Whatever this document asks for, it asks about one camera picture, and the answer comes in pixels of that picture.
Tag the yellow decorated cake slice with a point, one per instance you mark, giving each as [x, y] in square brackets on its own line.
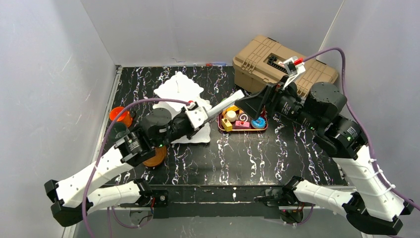
[231, 108]

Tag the pink rectangular cake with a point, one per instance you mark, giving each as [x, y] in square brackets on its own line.
[242, 125]

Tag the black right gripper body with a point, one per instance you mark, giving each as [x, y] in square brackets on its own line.
[271, 99]

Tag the blue sprinkled donut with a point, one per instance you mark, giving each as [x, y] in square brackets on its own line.
[259, 123]

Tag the yellow layered cake piece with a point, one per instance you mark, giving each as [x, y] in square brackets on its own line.
[226, 124]

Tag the red dessert tray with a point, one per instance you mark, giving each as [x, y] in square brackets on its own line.
[220, 117]

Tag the orange plastic cup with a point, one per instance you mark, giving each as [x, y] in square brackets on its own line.
[126, 118]

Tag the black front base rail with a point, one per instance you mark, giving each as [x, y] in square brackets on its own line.
[175, 201]

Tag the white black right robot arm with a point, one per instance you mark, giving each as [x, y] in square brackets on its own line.
[372, 208]

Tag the white coconut ball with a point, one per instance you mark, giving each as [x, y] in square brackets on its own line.
[231, 116]

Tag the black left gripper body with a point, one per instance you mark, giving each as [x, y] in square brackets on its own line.
[183, 121]

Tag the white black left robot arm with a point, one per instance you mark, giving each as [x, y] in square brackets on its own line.
[83, 193]

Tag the tan plastic toolbox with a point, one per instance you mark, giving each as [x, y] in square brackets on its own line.
[265, 60]

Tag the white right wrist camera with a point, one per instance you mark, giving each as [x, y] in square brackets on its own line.
[295, 68]

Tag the white three-tier cake stand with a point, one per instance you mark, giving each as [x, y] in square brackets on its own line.
[180, 87]

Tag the chocolate swirl roll cake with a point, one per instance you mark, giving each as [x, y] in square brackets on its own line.
[242, 116]

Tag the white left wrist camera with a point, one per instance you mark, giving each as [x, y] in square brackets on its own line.
[196, 114]

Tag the metal serving tongs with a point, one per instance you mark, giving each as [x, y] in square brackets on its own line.
[223, 105]

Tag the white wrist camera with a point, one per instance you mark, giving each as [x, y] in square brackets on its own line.
[196, 114]
[295, 68]

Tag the brown round wooden lid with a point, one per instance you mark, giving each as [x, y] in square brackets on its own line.
[161, 155]

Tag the red blue screwdriver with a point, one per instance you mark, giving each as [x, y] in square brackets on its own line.
[216, 64]

